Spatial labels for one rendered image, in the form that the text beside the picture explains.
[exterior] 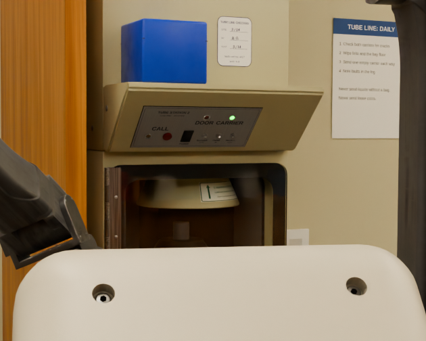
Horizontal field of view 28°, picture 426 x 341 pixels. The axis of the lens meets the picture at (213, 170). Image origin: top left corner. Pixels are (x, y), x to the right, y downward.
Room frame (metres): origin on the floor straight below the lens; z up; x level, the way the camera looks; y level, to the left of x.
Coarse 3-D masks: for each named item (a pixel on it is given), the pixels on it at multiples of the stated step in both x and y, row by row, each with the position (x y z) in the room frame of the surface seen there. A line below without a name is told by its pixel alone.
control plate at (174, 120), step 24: (144, 120) 1.23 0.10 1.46; (168, 120) 1.25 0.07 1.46; (192, 120) 1.26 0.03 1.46; (216, 120) 1.28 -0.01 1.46; (240, 120) 1.29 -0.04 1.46; (144, 144) 1.27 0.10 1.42; (168, 144) 1.29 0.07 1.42; (192, 144) 1.30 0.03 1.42; (216, 144) 1.32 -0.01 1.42; (240, 144) 1.34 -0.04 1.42
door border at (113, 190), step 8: (112, 168) 1.28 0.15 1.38; (120, 168) 1.28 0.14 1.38; (112, 176) 1.28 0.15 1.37; (120, 176) 1.28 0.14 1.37; (112, 184) 1.28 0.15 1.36; (120, 184) 1.28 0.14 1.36; (112, 192) 1.28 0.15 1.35; (120, 192) 1.28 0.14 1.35; (112, 200) 1.28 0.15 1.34; (120, 200) 1.28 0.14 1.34; (112, 208) 1.28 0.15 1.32; (120, 208) 1.28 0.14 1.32; (112, 216) 1.28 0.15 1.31; (120, 216) 1.28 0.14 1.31; (112, 224) 1.28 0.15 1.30; (120, 224) 1.28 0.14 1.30; (112, 232) 1.28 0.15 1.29; (120, 232) 1.28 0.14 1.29; (112, 240) 1.28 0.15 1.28; (120, 240) 1.28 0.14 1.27; (112, 248) 1.28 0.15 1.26; (120, 248) 1.28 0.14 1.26
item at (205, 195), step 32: (128, 192) 1.29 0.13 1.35; (160, 192) 1.31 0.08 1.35; (192, 192) 1.33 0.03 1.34; (224, 192) 1.35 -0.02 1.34; (256, 192) 1.38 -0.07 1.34; (128, 224) 1.29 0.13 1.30; (160, 224) 1.31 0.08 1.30; (192, 224) 1.33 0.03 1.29; (224, 224) 1.35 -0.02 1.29; (256, 224) 1.38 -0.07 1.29
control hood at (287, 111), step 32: (128, 96) 1.19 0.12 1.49; (160, 96) 1.21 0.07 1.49; (192, 96) 1.23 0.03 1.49; (224, 96) 1.25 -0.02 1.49; (256, 96) 1.27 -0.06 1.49; (288, 96) 1.29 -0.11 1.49; (320, 96) 1.31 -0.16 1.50; (128, 128) 1.24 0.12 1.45; (256, 128) 1.32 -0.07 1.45; (288, 128) 1.34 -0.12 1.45
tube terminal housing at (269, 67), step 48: (96, 0) 1.31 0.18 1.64; (144, 0) 1.31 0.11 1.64; (192, 0) 1.34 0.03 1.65; (240, 0) 1.38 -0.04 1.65; (288, 0) 1.41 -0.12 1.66; (96, 48) 1.31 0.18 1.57; (96, 96) 1.31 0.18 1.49; (96, 144) 1.31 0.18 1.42; (96, 192) 1.31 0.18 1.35; (96, 240) 1.31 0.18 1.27
